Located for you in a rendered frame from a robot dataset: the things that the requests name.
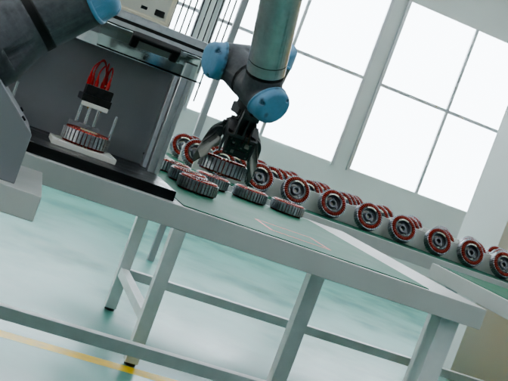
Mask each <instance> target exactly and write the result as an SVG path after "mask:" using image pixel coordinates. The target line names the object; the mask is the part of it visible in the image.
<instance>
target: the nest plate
mask: <svg viewBox="0 0 508 381"><path fill-rule="evenodd" d="M48 137H49V139H50V142H51V143H52V144H56V145H58V146H61V147H65V148H66V149H69V150H73V151H76V152H78V153H82V154H85V155H86V156H90V157H93V158H95V159H98V160H102V161H104V162H106V163H110V164H113V165H115V164H116V159H115V158H114V157H113V156H112V155H111V154H110V153H108V152H104V153H99V152H96V151H93V150H90V149H87V148H84V147H81V146H80V145H79V146H78V145H77V144H73V143H70V142H68V141H65V140H64V139H62V137H61V136H59V135H56V134H53V133H50V134H49V136H48Z"/></svg>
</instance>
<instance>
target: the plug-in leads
mask: <svg viewBox="0 0 508 381"><path fill-rule="evenodd" d="M101 62H104V63H105V66H104V67H103V68H102V69H101V71H102V70H103V69H104V68H105V67H106V72H105V77H104V80H103V82H102V83H101V87H100V88H102V89H104V90H107V91H109V89H110V86H111V84H110V83H111V81H112V78H113V67H112V68H111V69H110V71H109V67H110V64H108V66H107V62H106V61H105V59H103V60H101V61H100V62H98V63H97V64H95V65H94V66H93V68H92V70H91V72H90V75H89V76H88V80H87V82H86V83H88V84H90V85H94V86H96V87H98V85H99V77H100V76H99V75H100V74H101V71H100V72H99V74H98V77H97V79H96V81H95V82H94V76H95V71H96V69H97V68H98V66H99V65H100V64H101ZM95 67H96V68H95ZM94 68H95V70H94V72H93V69H94ZM111 70H112V75H111V78H110V81H109V82H108V76H109V75H110V72H111ZM92 73H93V75H92ZM107 82H108V83H107Z"/></svg>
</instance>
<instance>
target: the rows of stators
mask: <svg viewBox="0 0 508 381"><path fill-rule="evenodd" d="M172 165H176V166H180V167H183V168H185V169H189V171H190V170H191V169H190V167H189V166H186V165H185V164H182V163H179V162H176V161H174V160H170V159H168V158H165V157H164V160H163V164H162V165H161V168H160V170H162V171H164V172H167V173H168V171H169V167H170V166H172ZM196 173H199V174H201V175H204V176H206V178H207V179H208V180H207V181H210V182H212V183H214V184H217V185H218V187H219V191H221V192H225V191H228V188H229V185H230V182H229V181H228V180H226V179H224V178H221V177H219V176H217V175H213V174H210V173H208V172H204V171H202V170H198V171H197V170H196ZM231 193H232V194H233V195H234V196H236V197H239V198H242V199H244V200H247V201H250V202H252V203H256V204H259V205H261V206H263V205H265V204H266V201H267V198H268V196H267V194H265V193H263V192H261V191H259V190H255V189H252V188H251V187H247V186H245V185H242V184H234V187H233V190H232V191H231ZM269 206H270V207H271V208H272V209H274V210H277V211H278V212H282V213H284V214H287V215H290V216H292V217H295V218H302V217H303V215H304V212H305V209H304V207H302V206H300V205H297V204H295V203H292V202H289V201H288V202H287V200H283V199H281V198H279V197H272V198H271V202H270V204H269Z"/></svg>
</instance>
